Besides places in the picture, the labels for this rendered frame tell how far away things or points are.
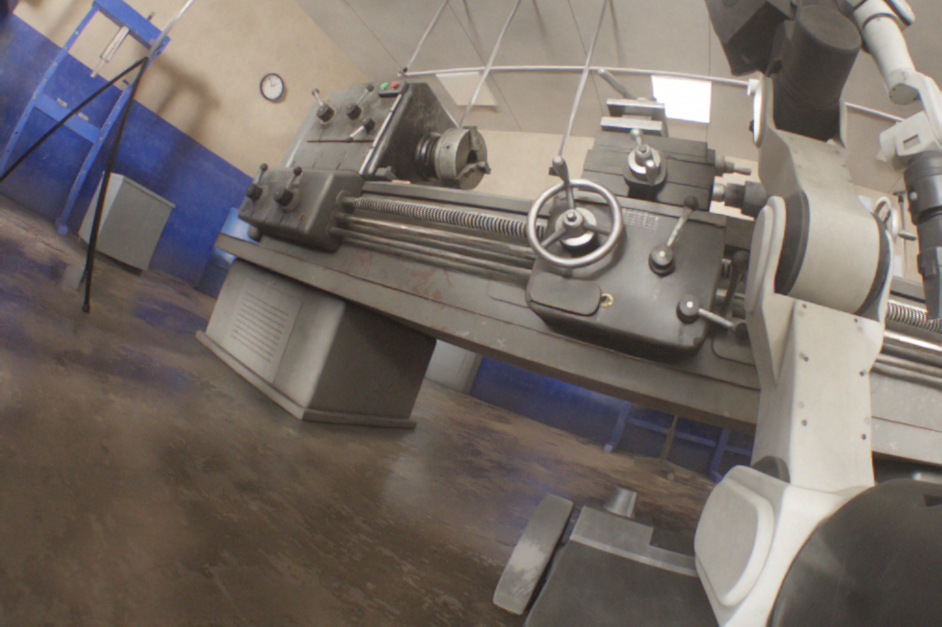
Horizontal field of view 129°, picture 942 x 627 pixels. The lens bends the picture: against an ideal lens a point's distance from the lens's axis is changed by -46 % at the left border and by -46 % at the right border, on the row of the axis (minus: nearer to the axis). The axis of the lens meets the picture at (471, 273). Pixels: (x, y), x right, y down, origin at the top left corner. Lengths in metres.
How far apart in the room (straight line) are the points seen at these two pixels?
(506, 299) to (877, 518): 0.99
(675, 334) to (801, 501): 0.59
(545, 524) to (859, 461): 0.40
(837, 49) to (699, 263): 0.50
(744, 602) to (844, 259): 0.39
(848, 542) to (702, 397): 0.60
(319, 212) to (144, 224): 1.94
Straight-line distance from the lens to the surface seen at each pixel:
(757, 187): 1.40
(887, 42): 0.79
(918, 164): 0.67
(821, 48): 0.71
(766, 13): 0.91
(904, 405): 1.20
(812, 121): 0.82
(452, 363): 4.74
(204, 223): 4.78
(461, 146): 1.61
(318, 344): 1.34
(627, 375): 0.83
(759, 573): 0.31
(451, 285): 1.19
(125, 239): 3.13
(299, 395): 1.37
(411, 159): 1.70
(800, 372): 0.47
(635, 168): 0.92
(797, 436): 0.44
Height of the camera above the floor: 0.36
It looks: 11 degrees up
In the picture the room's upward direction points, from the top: 20 degrees clockwise
